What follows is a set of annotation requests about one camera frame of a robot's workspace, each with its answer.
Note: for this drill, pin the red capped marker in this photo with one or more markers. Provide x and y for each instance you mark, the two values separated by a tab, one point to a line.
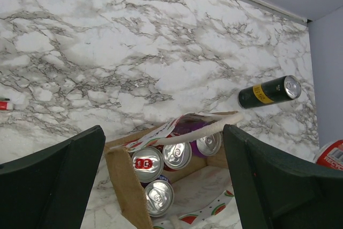
4	105

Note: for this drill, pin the red coke can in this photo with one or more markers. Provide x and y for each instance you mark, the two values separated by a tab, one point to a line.
330	155
176	156

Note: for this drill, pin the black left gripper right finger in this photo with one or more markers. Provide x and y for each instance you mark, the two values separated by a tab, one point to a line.
274	189

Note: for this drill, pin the black soda can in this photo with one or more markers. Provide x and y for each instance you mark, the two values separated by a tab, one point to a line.
283	89

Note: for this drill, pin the red tab soda can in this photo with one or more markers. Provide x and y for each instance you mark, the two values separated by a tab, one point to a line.
148	164

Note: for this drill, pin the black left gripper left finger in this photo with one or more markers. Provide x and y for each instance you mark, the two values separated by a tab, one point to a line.
50	188

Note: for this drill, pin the purple Fanta can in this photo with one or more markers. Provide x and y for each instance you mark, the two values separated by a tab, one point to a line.
207	146
159	195

